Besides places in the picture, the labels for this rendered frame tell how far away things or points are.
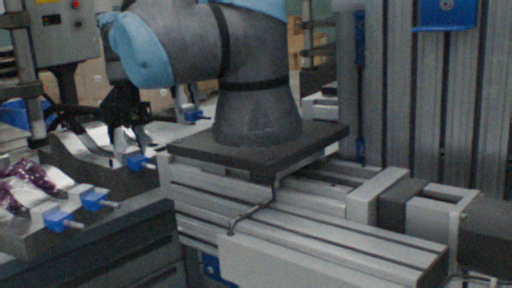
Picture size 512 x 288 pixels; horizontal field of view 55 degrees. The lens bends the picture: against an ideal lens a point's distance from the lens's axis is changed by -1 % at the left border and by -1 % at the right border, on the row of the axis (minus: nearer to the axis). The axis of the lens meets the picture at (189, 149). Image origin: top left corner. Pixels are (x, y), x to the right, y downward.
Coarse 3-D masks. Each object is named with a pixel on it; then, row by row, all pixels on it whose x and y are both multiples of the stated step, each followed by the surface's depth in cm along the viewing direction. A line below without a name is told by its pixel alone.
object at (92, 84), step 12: (96, 60) 534; (84, 72) 554; (96, 72) 541; (84, 84) 559; (96, 84) 547; (108, 84) 534; (84, 96) 566; (96, 96) 553; (144, 96) 524; (156, 96) 540; (168, 96) 555; (156, 108) 542; (168, 108) 557
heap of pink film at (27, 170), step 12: (12, 168) 121; (24, 168) 120; (36, 168) 122; (0, 180) 114; (24, 180) 118; (36, 180) 118; (48, 180) 119; (0, 192) 111; (12, 192) 112; (0, 204) 109; (12, 204) 110
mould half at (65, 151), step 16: (64, 128) 150; (96, 128) 148; (48, 144) 161; (64, 144) 140; (80, 144) 141; (160, 144) 137; (48, 160) 153; (64, 160) 143; (80, 160) 134; (96, 160) 130; (80, 176) 137; (96, 176) 128; (112, 176) 121; (128, 176) 123; (144, 176) 127; (112, 192) 123; (128, 192) 124; (144, 192) 127
